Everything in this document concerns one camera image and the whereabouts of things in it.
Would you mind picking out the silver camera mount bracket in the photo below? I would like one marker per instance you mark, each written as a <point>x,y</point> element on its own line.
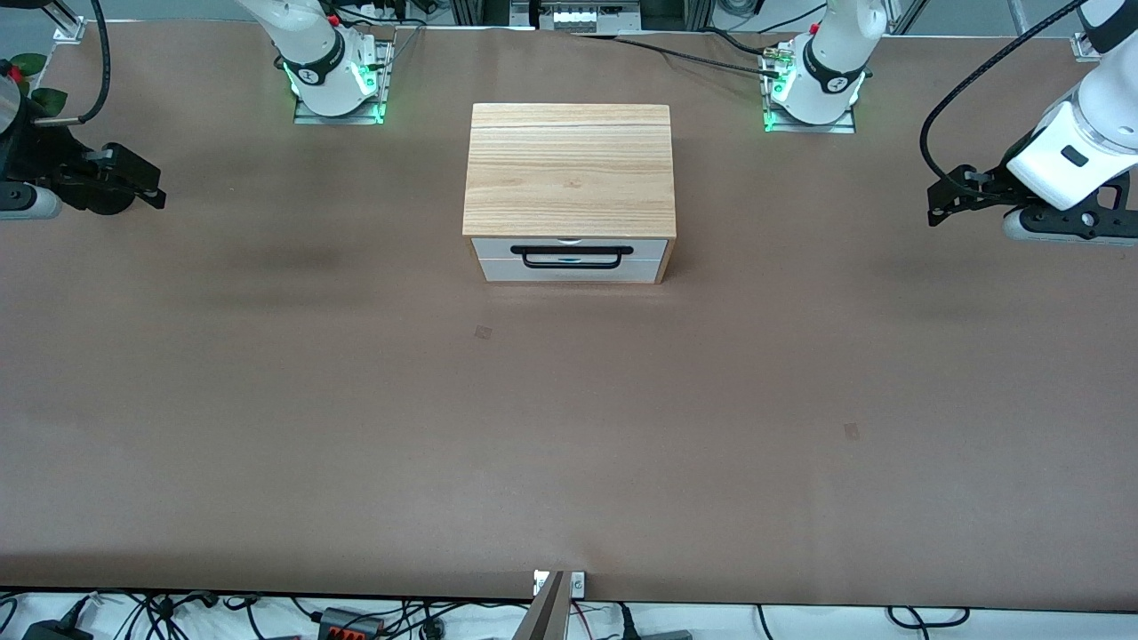
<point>576,584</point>

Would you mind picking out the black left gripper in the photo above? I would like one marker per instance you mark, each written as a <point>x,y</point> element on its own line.
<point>993,184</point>

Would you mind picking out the black adapter with red connectors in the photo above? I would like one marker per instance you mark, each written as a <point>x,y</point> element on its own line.
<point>351,622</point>

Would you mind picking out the aluminium corner bracket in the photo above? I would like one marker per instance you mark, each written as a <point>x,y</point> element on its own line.
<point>1085,46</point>
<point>69,30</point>

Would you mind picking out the white power strip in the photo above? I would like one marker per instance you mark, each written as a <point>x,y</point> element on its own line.
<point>587,16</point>

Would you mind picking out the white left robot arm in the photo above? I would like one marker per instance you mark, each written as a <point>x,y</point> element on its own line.
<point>831,53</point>

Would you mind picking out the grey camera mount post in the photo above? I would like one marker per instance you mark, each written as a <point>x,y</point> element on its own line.
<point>544,613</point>

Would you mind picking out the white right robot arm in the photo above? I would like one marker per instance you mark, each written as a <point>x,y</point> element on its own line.
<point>311,44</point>

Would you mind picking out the light wooden drawer cabinet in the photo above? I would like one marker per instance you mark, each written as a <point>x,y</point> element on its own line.
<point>569,169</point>

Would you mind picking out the black power brick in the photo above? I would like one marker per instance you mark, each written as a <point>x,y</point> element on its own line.
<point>53,631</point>

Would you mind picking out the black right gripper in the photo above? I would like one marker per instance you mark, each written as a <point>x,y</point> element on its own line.
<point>44,164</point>

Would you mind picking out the red rose with leaves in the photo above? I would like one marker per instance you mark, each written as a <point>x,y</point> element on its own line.
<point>40,93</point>

